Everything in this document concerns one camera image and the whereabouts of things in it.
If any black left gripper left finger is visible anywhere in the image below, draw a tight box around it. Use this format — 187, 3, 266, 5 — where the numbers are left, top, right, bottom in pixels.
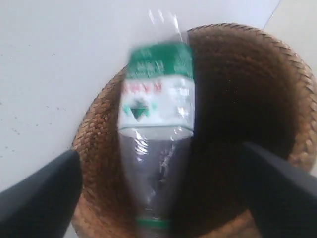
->
0, 150, 82, 238

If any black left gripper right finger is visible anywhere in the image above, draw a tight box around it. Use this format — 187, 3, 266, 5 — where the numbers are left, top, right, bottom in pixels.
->
239, 142, 317, 238

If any clear plastic bottle green label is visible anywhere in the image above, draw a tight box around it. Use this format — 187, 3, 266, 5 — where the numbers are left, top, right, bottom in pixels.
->
117, 10, 195, 238

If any brown woven wicker basket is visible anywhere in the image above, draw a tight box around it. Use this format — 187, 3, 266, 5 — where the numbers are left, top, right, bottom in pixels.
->
72, 23, 317, 238

